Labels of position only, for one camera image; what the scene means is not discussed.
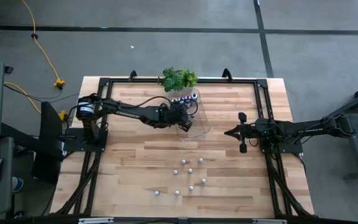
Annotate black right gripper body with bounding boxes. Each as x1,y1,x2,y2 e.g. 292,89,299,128
246,118,264,143

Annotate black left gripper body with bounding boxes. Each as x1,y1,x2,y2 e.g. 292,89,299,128
166,105,193,125

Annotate clear plastic tray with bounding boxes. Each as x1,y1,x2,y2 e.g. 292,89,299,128
168,88,212,139

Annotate green artificial plant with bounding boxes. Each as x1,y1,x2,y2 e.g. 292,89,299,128
157,66,199,93

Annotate black support stand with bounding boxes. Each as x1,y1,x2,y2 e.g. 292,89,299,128
0,101,67,185

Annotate blue white cup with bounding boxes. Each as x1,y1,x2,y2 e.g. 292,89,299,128
12,176,25,194

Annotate silver metal bracket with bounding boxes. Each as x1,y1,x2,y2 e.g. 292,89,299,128
78,217,114,224
252,218,288,224

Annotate dark metal cart frame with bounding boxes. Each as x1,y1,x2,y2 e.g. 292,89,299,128
323,78,358,182

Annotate thin black floor cable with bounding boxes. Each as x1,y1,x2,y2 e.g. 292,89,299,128
3,83,81,103

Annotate long yellow extension cable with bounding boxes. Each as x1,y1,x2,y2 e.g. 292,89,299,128
21,0,62,82

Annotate short yellow cable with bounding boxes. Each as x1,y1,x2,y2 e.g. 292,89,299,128
4,81,42,113

